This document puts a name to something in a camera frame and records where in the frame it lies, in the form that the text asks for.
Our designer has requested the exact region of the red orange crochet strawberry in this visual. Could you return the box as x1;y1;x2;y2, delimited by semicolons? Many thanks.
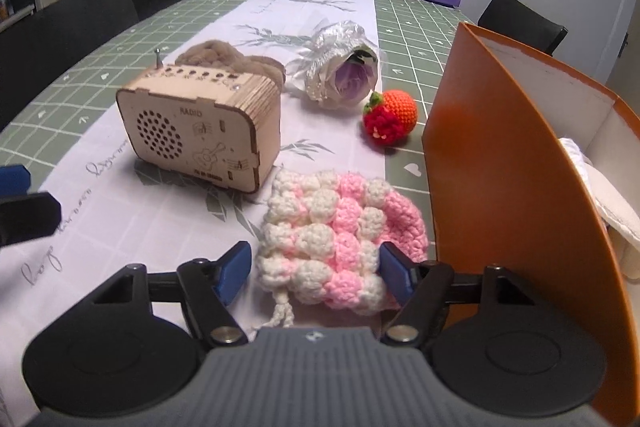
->
362;89;418;150

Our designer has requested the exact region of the brown knitted item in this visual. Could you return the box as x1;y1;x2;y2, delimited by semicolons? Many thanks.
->
175;39;286;88

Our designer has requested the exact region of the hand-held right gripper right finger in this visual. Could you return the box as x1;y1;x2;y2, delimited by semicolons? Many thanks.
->
378;243;536;349

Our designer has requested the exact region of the orange cardboard box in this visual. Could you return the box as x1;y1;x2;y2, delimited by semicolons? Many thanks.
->
422;22;640;427

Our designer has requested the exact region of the pink white crochet pouch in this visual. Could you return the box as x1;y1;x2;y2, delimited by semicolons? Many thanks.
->
255;168;430;329

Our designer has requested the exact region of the white padded cloth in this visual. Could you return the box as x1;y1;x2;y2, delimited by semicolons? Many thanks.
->
585;161;640;280

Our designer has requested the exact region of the white knitted cloth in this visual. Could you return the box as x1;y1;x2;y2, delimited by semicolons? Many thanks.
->
558;137;596;168

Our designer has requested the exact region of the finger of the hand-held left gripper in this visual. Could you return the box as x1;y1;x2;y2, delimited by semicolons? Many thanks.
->
0;164;31;198
0;192;62;249

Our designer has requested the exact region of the wrapped purple rose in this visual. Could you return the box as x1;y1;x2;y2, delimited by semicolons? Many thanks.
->
285;21;383;110

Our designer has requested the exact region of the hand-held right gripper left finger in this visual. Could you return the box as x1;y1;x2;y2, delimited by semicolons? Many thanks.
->
92;241;252;348

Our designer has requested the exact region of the wooden radio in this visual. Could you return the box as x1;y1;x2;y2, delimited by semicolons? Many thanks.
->
116;48;282;194

